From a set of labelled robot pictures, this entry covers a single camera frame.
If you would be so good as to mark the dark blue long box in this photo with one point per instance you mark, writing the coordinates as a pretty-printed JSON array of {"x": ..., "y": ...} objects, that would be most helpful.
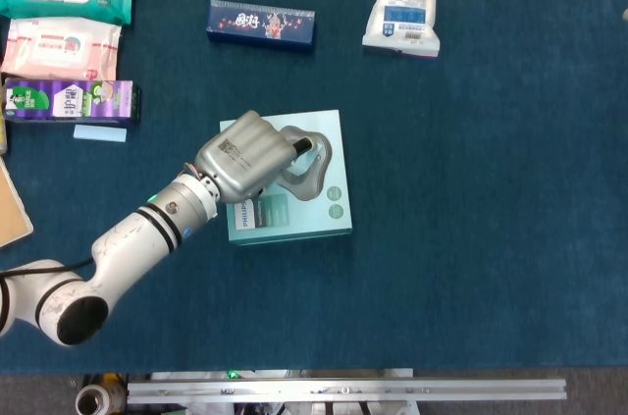
[{"x": 260, "y": 27}]

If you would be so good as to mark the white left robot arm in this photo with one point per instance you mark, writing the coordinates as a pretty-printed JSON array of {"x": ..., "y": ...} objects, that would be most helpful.
[{"x": 132, "y": 238}]

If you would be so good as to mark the green Philips speaker paper box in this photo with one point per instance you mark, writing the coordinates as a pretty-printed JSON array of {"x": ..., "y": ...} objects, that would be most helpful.
[{"x": 319, "y": 223}]

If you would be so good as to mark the purple toothpaste box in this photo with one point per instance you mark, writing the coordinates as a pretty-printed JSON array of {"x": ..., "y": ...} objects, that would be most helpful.
[{"x": 68, "y": 101}]

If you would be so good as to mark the aluminium profile rail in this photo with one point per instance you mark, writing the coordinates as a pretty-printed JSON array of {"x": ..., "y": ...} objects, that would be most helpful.
[{"x": 343, "y": 390}]

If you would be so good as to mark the light blue sticky note pad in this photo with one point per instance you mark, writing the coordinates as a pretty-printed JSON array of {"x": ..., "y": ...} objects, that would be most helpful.
[{"x": 100, "y": 133}]

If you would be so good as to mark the white blue plastic pouch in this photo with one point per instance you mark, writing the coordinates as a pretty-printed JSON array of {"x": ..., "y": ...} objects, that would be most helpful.
[{"x": 402, "y": 3}]

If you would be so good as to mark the pink wet wipes pack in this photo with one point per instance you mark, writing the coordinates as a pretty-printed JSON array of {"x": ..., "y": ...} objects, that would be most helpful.
[{"x": 59, "y": 49}]

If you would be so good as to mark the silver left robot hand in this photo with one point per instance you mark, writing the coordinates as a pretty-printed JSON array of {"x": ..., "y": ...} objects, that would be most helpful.
[{"x": 245, "y": 155}]

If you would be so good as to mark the yellow green package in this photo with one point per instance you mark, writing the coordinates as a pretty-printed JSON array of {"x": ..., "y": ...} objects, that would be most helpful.
[{"x": 2, "y": 135}]

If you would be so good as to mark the brown cardboard sheet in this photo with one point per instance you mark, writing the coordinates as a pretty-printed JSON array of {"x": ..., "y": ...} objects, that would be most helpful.
[{"x": 12, "y": 214}]

